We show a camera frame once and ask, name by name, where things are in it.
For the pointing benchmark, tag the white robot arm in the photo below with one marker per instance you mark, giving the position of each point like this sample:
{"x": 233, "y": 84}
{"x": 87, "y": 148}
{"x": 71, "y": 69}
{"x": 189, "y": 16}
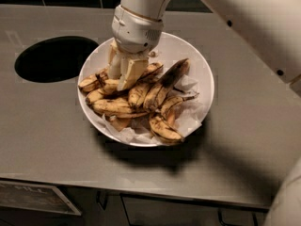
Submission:
{"x": 272, "y": 28}

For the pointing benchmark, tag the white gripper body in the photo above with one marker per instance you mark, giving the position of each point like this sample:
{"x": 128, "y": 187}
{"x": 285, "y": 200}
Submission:
{"x": 134, "y": 32}

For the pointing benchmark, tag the white bowl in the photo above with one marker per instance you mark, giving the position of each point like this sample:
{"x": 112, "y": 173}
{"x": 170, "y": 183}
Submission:
{"x": 169, "y": 50}

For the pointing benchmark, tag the centre brown spotted banana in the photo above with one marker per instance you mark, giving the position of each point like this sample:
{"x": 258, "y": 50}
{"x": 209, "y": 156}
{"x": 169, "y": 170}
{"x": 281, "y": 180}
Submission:
{"x": 172, "y": 101}

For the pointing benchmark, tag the white paper napkin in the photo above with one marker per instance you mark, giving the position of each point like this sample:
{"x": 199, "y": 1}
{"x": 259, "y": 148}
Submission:
{"x": 188, "y": 118}

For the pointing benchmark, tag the upright dark-tipped banana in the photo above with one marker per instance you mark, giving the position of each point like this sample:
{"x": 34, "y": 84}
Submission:
{"x": 165, "y": 84}

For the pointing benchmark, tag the framed sign on cabinet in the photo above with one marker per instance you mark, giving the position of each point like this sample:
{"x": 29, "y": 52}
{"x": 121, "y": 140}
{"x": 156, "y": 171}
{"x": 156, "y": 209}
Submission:
{"x": 42, "y": 198}

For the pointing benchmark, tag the black cabinet handle left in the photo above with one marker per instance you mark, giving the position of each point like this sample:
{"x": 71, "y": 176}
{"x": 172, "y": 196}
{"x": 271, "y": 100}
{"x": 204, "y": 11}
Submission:
{"x": 102, "y": 199}

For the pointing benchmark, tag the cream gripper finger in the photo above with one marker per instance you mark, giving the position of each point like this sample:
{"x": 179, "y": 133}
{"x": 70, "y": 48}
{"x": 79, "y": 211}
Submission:
{"x": 114, "y": 60}
{"x": 131, "y": 67}

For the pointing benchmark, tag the round black counter hole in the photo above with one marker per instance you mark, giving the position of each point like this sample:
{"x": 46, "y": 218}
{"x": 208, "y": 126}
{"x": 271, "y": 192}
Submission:
{"x": 53, "y": 60}

